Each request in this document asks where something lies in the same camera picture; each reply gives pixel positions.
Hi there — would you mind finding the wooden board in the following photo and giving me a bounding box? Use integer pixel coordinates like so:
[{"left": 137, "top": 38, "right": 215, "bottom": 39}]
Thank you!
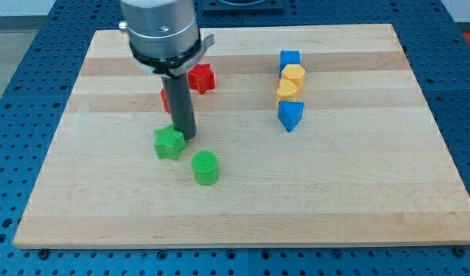
[{"left": 13, "top": 24, "right": 470, "bottom": 249}]

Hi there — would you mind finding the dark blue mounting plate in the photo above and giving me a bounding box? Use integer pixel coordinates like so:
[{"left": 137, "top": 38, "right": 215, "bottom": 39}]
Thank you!
[{"left": 198, "top": 0, "right": 286, "bottom": 14}]

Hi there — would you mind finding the green cylinder block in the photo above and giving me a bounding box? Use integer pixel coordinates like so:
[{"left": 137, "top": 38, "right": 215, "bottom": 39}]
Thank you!
[{"left": 191, "top": 151, "right": 219, "bottom": 186}]

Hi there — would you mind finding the yellow heart block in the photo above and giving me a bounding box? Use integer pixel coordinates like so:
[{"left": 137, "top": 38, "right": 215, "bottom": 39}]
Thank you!
[{"left": 276, "top": 79, "right": 299, "bottom": 105}]

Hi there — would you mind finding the blue triangle block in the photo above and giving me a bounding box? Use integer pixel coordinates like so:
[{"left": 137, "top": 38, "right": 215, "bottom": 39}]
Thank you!
[{"left": 278, "top": 101, "right": 304, "bottom": 133}]

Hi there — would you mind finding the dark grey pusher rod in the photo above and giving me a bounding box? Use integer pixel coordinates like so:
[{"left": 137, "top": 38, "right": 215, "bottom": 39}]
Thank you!
[{"left": 162, "top": 74, "right": 197, "bottom": 140}]

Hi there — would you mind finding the yellow hexagon block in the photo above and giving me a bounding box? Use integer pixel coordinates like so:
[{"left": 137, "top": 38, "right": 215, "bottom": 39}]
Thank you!
[{"left": 281, "top": 64, "right": 306, "bottom": 91}]

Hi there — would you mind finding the green star block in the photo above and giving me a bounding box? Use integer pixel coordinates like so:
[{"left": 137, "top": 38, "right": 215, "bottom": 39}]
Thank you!
[{"left": 154, "top": 124, "right": 186, "bottom": 160}]

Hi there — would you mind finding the red circle block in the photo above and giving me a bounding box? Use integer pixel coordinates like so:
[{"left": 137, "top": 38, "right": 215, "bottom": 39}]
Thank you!
[{"left": 160, "top": 88, "right": 170, "bottom": 113}]

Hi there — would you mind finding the blue cube block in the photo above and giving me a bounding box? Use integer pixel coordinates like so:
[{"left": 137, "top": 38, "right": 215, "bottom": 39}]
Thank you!
[{"left": 278, "top": 50, "right": 301, "bottom": 76}]

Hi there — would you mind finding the red star block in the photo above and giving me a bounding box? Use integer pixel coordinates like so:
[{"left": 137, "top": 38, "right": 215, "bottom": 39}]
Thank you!
[{"left": 187, "top": 64, "right": 215, "bottom": 95}]

